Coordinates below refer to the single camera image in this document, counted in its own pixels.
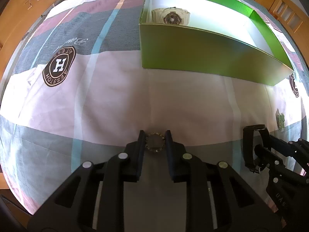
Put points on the black wristwatch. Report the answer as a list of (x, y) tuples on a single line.
[(248, 146)]

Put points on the green open cardboard box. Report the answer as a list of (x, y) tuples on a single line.
[(223, 37)]

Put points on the pink grey patchwork bedsheet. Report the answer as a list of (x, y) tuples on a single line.
[(79, 94)]

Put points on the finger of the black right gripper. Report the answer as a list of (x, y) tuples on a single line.
[(271, 142), (266, 159)]

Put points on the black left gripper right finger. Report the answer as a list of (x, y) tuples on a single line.
[(206, 199)]

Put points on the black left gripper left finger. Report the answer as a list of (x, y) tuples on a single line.
[(107, 180)]

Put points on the cream white wristwatch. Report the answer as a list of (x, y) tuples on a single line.
[(171, 16)]

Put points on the wooden bed frame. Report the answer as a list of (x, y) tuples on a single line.
[(292, 18)]

